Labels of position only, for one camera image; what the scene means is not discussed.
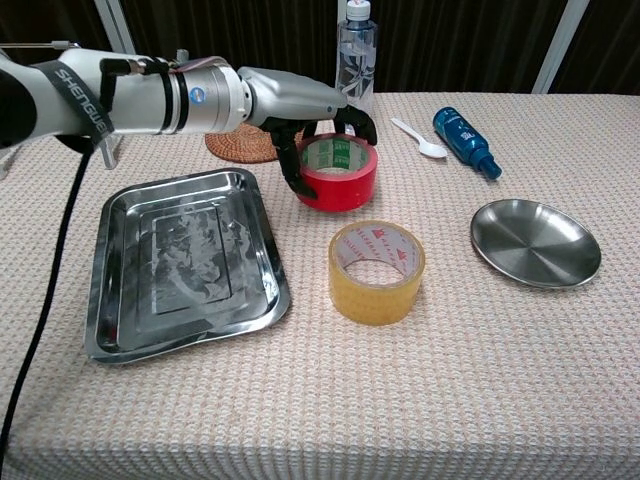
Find round woven rattan coaster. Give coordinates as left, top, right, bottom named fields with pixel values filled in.
left=204, top=122, right=306, bottom=164

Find blue spray bottle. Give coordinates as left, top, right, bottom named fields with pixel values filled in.
left=432, top=106, right=503, bottom=181

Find rectangular stainless steel tray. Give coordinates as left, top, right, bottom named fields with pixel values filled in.
left=82, top=167, right=292, bottom=365

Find beige waffle tablecloth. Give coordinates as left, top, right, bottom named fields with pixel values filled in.
left=0, top=90, right=640, bottom=480

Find clear plastic water bottle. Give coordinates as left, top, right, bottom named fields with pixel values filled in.
left=335, top=0, right=378, bottom=117

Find round stainless steel plate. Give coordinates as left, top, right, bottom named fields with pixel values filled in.
left=469, top=198, right=603, bottom=289

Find yellow transparent tape roll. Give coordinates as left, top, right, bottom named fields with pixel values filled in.
left=327, top=220, right=426, bottom=326

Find white plastic spoon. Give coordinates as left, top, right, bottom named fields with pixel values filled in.
left=390, top=117, right=449, bottom=160

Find red tape roll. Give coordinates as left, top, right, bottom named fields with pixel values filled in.
left=294, top=133, right=379, bottom=213

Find white metal wire stand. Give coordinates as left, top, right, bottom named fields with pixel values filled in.
left=0, top=40, right=121, bottom=180

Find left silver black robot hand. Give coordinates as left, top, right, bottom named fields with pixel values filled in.
left=236, top=65, right=379, bottom=199

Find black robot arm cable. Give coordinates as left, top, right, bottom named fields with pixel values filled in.
left=0, top=133, right=96, bottom=454

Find white frame post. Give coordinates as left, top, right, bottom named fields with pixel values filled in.
left=531, top=0, right=591, bottom=95
left=93, top=0, right=149, bottom=93

